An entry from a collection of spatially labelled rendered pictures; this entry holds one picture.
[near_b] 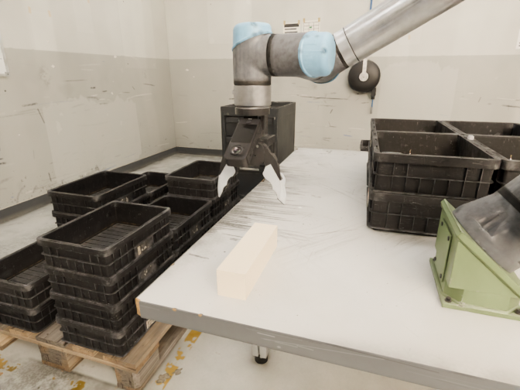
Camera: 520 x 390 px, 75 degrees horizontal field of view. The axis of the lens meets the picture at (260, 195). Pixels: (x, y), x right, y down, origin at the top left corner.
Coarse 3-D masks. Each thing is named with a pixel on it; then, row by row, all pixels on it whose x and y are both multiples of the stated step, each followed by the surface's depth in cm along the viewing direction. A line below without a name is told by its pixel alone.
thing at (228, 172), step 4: (224, 168) 73; (228, 168) 73; (232, 168) 73; (236, 168) 73; (224, 172) 73; (228, 172) 73; (232, 172) 73; (236, 172) 73; (220, 176) 74; (224, 176) 74; (228, 176) 74; (220, 180) 74; (224, 180) 74; (228, 180) 74; (220, 184) 75; (224, 184) 74; (220, 188) 75; (224, 188) 76; (220, 192) 75; (220, 196) 77
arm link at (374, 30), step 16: (400, 0) 62; (416, 0) 61; (432, 0) 60; (448, 0) 60; (464, 0) 61; (368, 16) 65; (384, 16) 64; (400, 16) 63; (416, 16) 62; (432, 16) 63; (336, 32) 69; (352, 32) 66; (368, 32) 65; (384, 32) 65; (400, 32) 65; (336, 48) 68; (352, 48) 67; (368, 48) 67; (336, 64) 70; (352, 64) 71; (320, 80) 73
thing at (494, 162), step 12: (372, 132) 122; (384, 132) 124; (396, 132) 123; (408, 132) 122; (420, 132) 122; (372, 144) 109; (384, 156) 90; (396, 156) 89; (408, 156) 88; (420, 156) 88; (432, 156) 87; (444, 156) 86; (456, 156) 86; (492, 156) 86; (480, 168) 85; (492, 168) 84
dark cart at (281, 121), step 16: (224, 112) 257; (272, 112) 246; (288, 112) 274; (224, 128) 261; (272, 128) 251; (288, 128) 281; (224, 144) 265; (272, 144) 255; (288, 144) 287; (240, 176) 272; (256, 176) 268; (240, 192) 276
